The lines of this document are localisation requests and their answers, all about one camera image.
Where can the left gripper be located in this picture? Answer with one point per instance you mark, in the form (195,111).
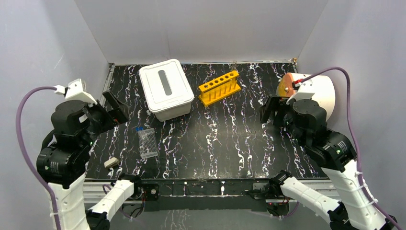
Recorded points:
(106,115)

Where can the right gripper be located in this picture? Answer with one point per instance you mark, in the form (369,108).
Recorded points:
(273,104)

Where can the white bin lid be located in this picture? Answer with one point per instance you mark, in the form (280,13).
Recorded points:
(165,85)

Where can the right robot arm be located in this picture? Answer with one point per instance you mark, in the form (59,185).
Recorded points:
(333,152)

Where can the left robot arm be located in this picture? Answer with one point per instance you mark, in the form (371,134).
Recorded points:
(63,163)

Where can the white cylindrical centrifuge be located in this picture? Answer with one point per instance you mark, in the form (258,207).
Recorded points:
(319,89)

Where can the clear acrylic tube rack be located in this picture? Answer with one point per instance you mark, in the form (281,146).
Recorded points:
(147,143)

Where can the yellow test tube rack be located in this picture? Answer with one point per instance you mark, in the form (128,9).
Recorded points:
(219,88)

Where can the white plastic bin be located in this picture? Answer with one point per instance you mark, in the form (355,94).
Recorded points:
(173,112)

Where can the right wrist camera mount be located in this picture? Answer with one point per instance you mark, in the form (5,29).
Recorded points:
(303,90)

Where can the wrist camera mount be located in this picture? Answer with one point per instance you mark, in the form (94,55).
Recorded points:
(303,90)
(76,90)

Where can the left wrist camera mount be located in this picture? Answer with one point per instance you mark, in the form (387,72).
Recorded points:
(76,90)

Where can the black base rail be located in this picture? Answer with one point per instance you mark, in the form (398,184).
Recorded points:
(211,194)

